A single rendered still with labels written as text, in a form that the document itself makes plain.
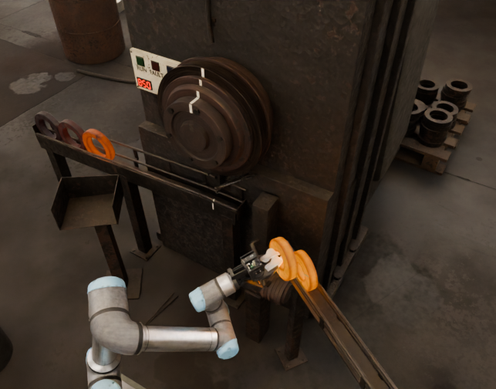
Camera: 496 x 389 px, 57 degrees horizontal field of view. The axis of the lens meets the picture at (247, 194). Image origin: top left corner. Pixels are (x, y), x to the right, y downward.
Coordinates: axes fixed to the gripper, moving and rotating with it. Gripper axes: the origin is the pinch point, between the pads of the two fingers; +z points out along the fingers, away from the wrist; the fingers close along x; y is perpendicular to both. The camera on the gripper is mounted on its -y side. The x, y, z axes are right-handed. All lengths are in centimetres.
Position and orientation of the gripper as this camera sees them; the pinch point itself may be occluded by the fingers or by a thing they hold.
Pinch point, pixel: (283, 255)
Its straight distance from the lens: 163.1
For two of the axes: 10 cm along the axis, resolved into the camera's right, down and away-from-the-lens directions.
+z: 8.7, -4.8, 1.1
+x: -4.3, -6.3, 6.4
